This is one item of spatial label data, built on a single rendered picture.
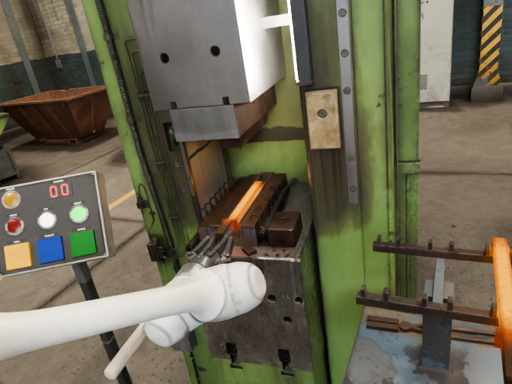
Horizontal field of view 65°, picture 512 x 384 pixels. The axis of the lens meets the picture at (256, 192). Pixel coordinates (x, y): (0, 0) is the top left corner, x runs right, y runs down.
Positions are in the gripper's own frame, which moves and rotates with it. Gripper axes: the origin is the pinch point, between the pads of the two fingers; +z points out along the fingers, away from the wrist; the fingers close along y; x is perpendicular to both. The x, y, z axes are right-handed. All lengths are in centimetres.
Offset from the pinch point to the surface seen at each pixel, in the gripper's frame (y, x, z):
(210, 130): -0.7, 29.8, 6.3
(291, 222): 18.0, -2.0, 9.6
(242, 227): 3.5, -1.5, 5.1
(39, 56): -725, 26, 680
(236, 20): 12, 57, 7
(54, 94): -603, -43, 561
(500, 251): 70, 2, -9
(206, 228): -9.0, -2.2, 5.0
